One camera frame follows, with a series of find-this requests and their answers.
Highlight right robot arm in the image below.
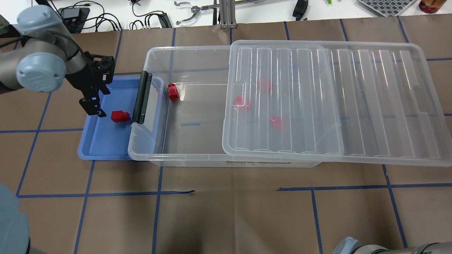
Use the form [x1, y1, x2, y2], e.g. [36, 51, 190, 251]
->
[333, 236, 452, 254]

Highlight red block box corner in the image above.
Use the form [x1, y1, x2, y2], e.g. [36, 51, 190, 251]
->
[167, 83, 180, 100]

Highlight aluminium frame post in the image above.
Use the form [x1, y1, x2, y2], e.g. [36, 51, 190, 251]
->
[219, 0, 237, 29]

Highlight clear plastic box lid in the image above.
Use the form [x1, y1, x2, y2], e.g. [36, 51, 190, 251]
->
[222, 40, 451, 167]

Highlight amber glass bottle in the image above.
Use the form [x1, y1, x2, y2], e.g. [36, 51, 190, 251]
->
[418, 0, 447, 13]

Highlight blue plastic tray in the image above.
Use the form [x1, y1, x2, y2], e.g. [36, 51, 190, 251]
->
[77, 76, 166, 161]

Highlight black box latch handle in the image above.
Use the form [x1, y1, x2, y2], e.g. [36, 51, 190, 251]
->
[131, 71, 152, 124]

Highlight clear plastic storage box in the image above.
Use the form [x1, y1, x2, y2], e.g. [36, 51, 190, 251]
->
[138, 45, 319, 168]

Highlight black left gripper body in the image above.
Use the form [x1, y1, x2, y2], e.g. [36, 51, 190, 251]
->
[69, 51, 115, 98]

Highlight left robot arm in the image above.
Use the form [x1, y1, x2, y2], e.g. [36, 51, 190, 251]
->
[0, 5, 115, 117]

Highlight red block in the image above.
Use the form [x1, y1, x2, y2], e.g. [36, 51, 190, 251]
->
[256, 79, 273, 92]
[270, 116, 288, 132]
[110, 110, 130, 123]
[233, 96, 251, 111]

